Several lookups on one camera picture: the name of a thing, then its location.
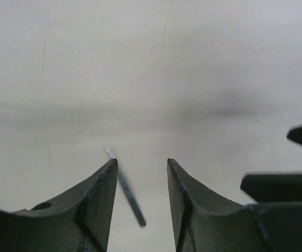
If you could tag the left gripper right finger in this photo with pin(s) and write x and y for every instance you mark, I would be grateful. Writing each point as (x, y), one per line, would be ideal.
(204, 220)

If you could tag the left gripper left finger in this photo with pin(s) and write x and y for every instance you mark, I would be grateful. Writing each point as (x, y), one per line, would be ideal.
(76, 220)

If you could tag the steel tweezers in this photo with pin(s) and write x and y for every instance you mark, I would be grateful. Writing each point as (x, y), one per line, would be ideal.
(130, 197)

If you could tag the beige cloth wrap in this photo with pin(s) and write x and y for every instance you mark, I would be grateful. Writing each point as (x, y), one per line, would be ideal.
(215, 85)

